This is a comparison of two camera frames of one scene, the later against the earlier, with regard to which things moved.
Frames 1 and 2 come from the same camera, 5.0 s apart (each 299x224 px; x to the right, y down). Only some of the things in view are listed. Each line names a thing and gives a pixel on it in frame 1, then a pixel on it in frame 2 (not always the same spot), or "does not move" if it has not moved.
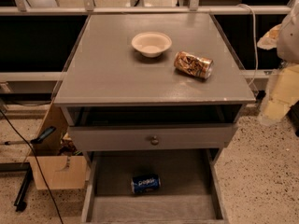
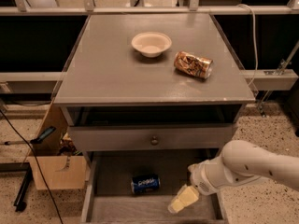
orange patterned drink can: [202, 67] does not move
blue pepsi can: [145, 183] does not move
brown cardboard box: [52, 170] does not move
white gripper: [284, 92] → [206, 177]
